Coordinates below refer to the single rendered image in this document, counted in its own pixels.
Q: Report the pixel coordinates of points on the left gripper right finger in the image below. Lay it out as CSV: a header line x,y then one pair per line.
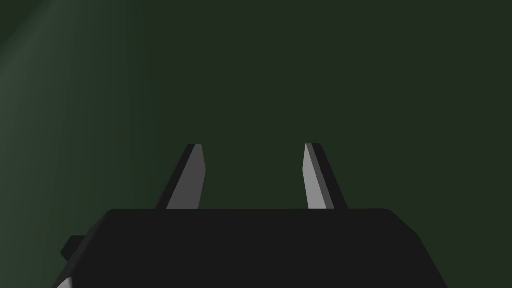
x,y
320,184

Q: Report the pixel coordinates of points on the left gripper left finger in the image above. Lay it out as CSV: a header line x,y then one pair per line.
x,y
187,184

